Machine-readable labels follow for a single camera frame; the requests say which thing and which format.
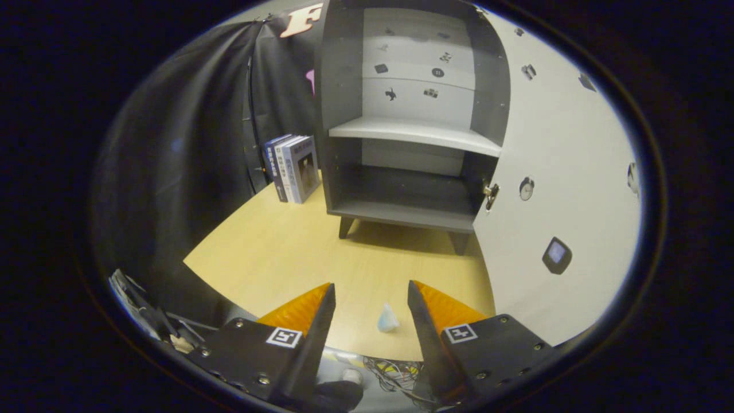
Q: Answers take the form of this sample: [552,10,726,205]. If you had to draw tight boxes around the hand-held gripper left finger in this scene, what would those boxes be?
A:
[186,281,337,405]

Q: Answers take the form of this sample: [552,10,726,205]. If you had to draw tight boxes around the black backdrop cloth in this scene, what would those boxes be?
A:
[95,3,325,328]

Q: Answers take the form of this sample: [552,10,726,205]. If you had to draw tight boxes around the small white paper packet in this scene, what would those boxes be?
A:
[377,302,400,333]

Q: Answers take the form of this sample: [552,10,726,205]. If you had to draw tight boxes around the light grey cabinet door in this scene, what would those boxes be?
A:
[473,9,643,348]

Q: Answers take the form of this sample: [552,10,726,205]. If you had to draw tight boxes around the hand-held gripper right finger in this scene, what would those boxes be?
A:
[407,280,554,405]

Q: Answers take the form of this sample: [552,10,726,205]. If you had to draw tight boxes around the grey cover book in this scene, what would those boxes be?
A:
[284,135,321,204]

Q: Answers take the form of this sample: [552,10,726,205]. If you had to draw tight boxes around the white spine book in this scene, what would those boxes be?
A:
[274,136,302,204]

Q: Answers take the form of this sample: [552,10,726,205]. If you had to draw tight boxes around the grey cabinet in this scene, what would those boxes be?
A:
[314,0,512,256]

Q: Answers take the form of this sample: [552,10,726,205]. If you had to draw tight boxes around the tangle of cables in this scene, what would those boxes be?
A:
[361,356,436,411]

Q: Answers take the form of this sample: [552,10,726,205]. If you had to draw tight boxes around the black and white equipment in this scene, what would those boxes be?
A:
[108,268,207,353]

